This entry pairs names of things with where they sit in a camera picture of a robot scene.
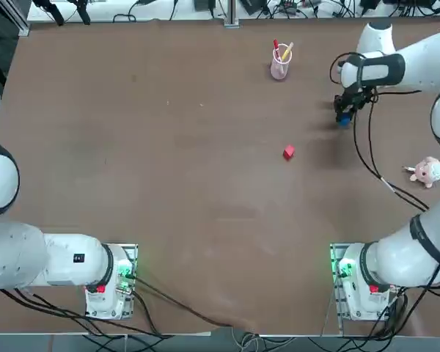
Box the yellow pen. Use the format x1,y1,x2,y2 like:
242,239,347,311
279,42,296,64

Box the clear pink cup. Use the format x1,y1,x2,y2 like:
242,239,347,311
270,43,294,81

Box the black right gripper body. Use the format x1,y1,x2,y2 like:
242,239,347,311
342,87,373,108

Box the black stand leg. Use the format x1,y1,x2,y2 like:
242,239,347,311
32,0,66,27
70,0,92,26

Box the pink plush toy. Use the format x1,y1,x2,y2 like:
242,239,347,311
402,155,440,190

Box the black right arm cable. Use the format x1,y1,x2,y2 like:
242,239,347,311
329,52,432,214

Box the aluminium camera post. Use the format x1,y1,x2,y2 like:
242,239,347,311
223,0,241,29

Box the black floor cable bundle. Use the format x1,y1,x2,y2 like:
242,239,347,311
0,287,172,338

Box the black table cable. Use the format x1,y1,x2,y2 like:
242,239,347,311
131,275,260,331

